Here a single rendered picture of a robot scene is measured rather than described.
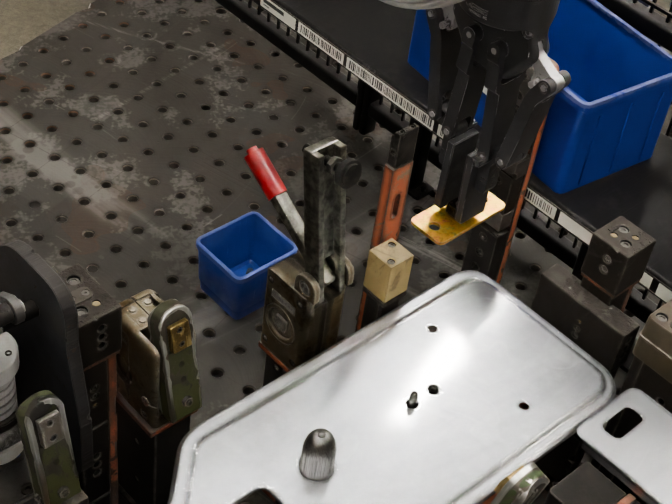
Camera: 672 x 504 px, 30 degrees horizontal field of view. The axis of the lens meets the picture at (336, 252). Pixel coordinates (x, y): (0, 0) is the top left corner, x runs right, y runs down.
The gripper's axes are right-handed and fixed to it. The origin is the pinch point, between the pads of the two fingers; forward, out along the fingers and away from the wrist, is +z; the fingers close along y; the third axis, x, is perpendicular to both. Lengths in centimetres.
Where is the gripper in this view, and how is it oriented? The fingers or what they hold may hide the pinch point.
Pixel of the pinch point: (465, 176)
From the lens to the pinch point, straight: 104.5
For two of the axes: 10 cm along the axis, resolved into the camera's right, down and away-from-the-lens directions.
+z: -1.1, 7.2, 6.8
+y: 6.7, 5.6, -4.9
